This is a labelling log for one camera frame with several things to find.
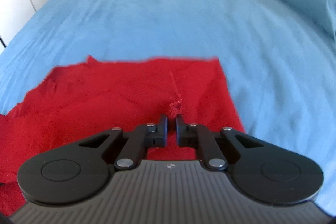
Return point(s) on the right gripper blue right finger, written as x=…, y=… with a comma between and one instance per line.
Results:
x=200, y=138

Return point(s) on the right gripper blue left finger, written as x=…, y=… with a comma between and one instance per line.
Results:
x=144, y=137

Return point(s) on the red knit sweater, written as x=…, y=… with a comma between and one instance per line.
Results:
x=81, y=100

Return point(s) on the blue bed sheet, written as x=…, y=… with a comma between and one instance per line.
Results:
x=279, y=65

